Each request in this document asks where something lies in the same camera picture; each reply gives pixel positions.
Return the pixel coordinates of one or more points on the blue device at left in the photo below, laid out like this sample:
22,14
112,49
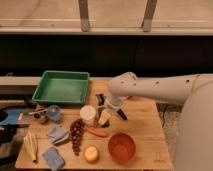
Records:
13,116

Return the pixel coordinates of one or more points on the green plastic tray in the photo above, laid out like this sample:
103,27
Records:
62,88

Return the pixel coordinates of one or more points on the blue folded cloth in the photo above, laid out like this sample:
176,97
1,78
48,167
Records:
57,134

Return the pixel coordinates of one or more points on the dark grape bunch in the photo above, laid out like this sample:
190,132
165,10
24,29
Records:
76,132

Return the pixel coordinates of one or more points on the red bowl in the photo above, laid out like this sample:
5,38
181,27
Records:
121,147

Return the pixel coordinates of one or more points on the blue sponge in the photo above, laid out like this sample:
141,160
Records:
53,159

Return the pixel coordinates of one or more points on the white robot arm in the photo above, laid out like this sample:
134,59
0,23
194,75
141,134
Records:
194,149

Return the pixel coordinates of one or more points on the white cup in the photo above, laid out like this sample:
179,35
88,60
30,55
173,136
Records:
88,115

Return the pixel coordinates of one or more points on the orange carrot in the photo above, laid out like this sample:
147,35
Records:
96,132

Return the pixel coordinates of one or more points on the small brown toy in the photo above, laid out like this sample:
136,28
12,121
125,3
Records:
39,115

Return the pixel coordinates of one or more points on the blue glass cup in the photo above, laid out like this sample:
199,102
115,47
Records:
53,113

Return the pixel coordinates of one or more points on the black eraser block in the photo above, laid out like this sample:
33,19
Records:
99,117

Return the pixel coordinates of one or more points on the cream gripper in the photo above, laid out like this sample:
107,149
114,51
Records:
105,115

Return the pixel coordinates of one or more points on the yellow apple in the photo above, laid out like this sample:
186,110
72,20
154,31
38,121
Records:
91,154

